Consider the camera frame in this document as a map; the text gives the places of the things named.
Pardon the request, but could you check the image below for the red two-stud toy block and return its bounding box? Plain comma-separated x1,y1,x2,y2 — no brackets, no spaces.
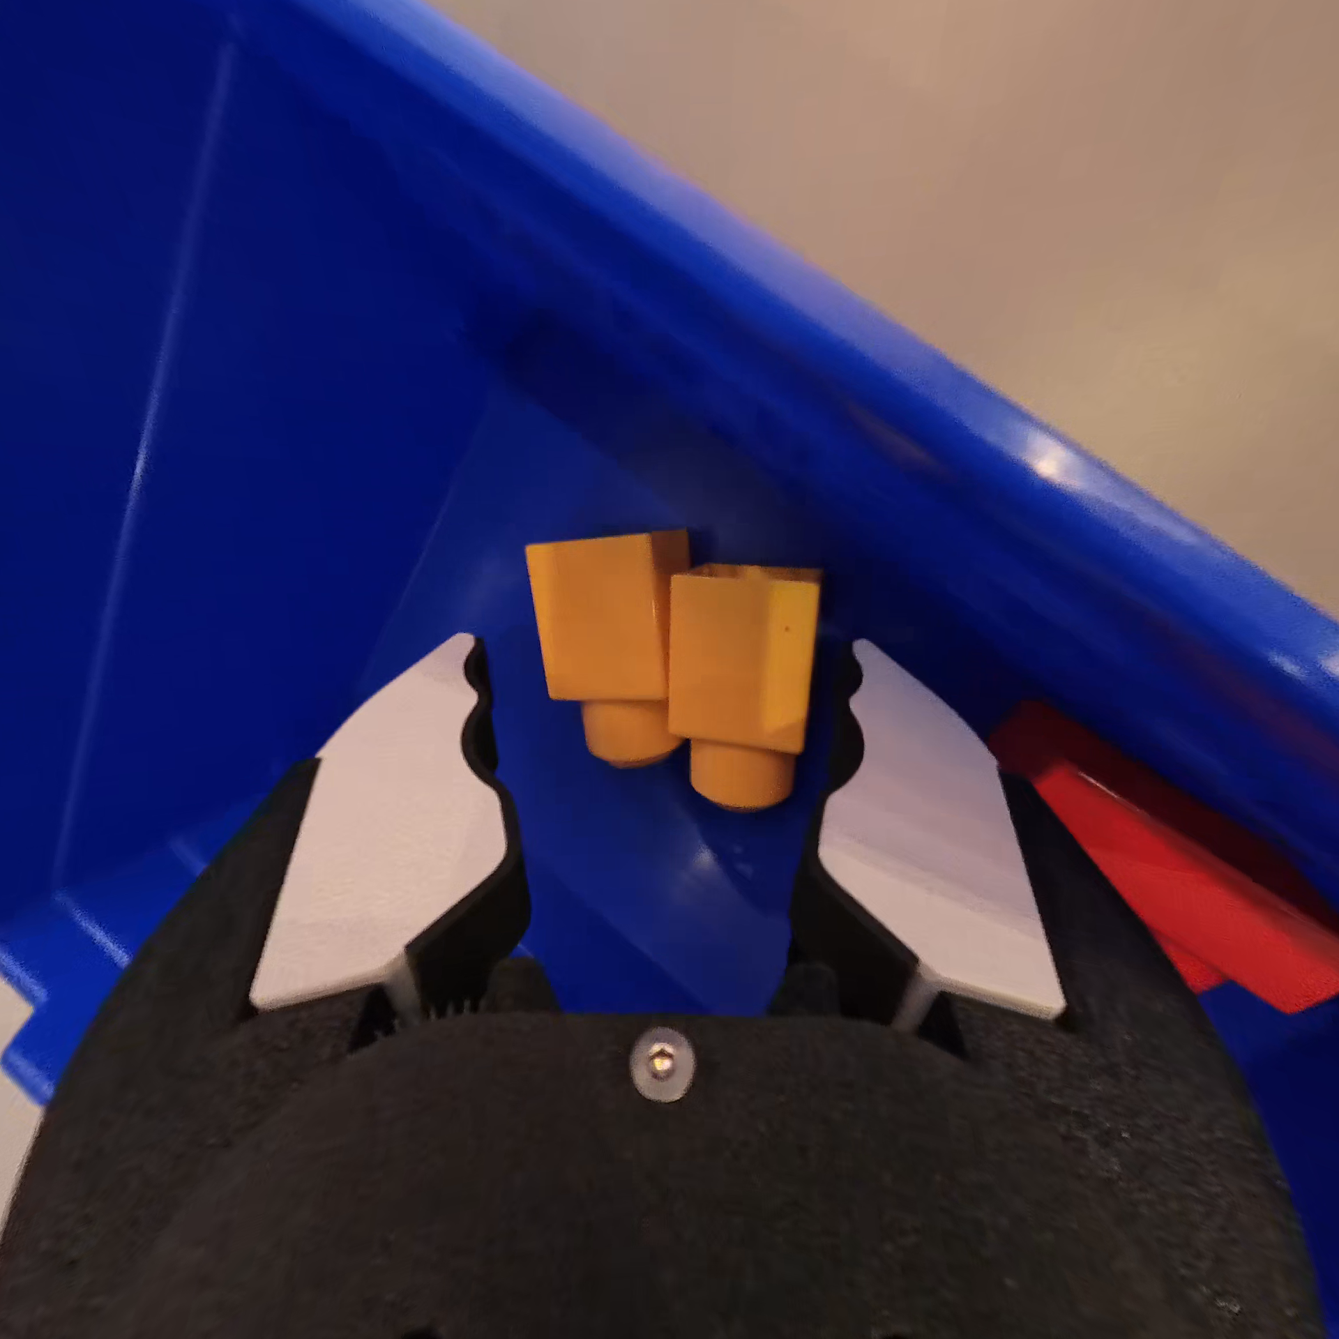
989,699,1339,1016

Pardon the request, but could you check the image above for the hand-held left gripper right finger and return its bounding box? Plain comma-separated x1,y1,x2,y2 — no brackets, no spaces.
790,637,1067,1031

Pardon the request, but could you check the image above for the yellow toy block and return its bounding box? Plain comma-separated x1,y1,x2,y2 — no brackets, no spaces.
527,529,693,767
667,563,824,811

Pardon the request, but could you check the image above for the blue plastic bin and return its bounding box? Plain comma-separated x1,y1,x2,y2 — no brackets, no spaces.
0,0,1339,1236

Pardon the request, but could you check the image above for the grey desk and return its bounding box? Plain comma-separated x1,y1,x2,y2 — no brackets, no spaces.
0,0,1339,1204

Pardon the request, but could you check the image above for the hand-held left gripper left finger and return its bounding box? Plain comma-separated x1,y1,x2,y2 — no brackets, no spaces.
249,634,528,1020

